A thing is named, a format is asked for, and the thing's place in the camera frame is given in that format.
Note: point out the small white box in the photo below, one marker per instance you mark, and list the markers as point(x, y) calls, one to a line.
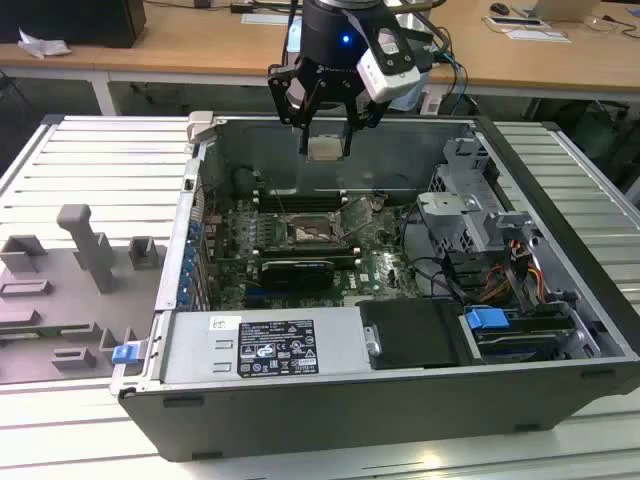
point(430, 106)

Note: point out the wooden desk with papers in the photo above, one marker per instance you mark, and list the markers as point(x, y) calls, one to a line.
point(575, 65)

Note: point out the blue disk carrier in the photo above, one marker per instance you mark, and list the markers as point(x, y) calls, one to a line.
point(486, 320)

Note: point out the metal drive cage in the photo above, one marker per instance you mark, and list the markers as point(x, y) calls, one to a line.
point(460, 215)

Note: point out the silver power supply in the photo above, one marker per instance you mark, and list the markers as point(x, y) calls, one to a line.
point(200, 350)

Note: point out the black RAM slot bank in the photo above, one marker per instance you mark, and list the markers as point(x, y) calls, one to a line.
point(300, 202)
point(300, 252)

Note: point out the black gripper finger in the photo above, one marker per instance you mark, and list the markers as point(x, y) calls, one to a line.
point(290, 100)
point(362, 115)

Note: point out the silver CPU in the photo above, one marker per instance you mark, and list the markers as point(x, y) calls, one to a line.
point(326, 149)

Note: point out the green motherboard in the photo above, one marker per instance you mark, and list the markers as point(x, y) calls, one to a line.
point(385, 270)

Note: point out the black power adapter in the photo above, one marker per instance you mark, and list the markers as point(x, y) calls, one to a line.
point(242, 8)

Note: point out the black open PC case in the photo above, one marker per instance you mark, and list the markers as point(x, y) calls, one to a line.
point(350, 425)

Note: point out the grey flat strip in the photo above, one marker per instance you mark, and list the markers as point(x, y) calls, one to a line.
point(265, 19)

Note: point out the blue expansion card clips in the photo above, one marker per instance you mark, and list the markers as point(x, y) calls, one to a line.
point(187, 265)

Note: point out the black plastic air shroud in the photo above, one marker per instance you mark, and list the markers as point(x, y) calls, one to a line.
point(410, 332)

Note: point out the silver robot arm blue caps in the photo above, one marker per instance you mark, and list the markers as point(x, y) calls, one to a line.
point(410, 102)

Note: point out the clear plastic piece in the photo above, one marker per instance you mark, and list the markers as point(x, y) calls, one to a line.
point(605, 25)

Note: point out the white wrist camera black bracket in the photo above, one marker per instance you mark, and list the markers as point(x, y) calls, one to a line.
point(390, 75)

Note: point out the long wooden desk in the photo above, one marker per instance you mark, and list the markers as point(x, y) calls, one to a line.
point(200, 45)

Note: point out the black graphics card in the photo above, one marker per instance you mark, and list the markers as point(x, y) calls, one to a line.
point(297, 275)

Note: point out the CPU socket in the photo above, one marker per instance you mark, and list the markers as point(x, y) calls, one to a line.
point(312, 232)

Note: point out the green RAM stick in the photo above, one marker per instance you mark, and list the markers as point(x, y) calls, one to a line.
point(30, 330)

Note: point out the black white flat device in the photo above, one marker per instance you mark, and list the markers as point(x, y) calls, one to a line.
point(515, 21)

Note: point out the blue case latch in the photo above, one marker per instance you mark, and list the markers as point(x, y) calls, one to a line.
point(124, 354)

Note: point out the black computer mouse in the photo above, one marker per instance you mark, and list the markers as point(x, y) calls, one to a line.
point(499, 8)

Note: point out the black box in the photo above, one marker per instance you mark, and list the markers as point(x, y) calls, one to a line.
point(65, 20)

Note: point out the white paper sheet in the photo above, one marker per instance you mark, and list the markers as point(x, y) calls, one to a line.
point(537, 35)

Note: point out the grey case latch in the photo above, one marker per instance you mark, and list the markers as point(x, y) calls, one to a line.
point(200, 125)

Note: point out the crumpled white paper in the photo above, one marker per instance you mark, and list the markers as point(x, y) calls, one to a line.
point(42, 46)

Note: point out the grey parts rack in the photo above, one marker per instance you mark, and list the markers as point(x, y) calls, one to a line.
point(60, 300)

